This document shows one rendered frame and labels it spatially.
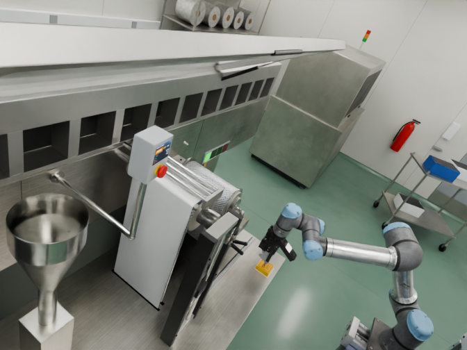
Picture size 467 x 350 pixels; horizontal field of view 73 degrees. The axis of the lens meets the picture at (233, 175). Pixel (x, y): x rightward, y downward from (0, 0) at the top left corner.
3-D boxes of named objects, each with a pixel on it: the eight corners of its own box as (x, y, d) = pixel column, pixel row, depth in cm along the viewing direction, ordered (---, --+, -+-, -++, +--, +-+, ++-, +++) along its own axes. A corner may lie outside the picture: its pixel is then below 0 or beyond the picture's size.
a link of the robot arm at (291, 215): (304, 217, 132) (285, 210, 132) (293, 235, 138) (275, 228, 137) (304, 205, 139) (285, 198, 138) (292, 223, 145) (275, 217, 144)
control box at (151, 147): (151, 189, 65) (162, 148, 60) (126, 174, 66) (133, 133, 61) (170, 176, 71) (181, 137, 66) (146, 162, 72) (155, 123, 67)
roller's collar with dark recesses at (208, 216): (208, 235, 104) (213, 221, 101) (193, 224, 106) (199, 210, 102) (218, 226, 109) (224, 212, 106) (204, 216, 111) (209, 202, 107)
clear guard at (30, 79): (8, 53, 23) (5, 46, 23) (-150, 107, 49) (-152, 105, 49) (336, 46, 108) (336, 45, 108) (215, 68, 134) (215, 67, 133)
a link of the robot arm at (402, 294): (396, 326, 154) (389, 243, 129) (387, 300, 167) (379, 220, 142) (423, 324, 151) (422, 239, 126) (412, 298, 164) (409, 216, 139)
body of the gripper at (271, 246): (264, 239, 154) (273, 222, 148) (279, 250, 152) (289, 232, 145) (257, 248, 148) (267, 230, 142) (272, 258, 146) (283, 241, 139)
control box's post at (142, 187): (131, 239, 78) (146, 176, 68) (127, 236, 79) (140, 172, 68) (136, 237, 80) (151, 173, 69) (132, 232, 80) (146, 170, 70)
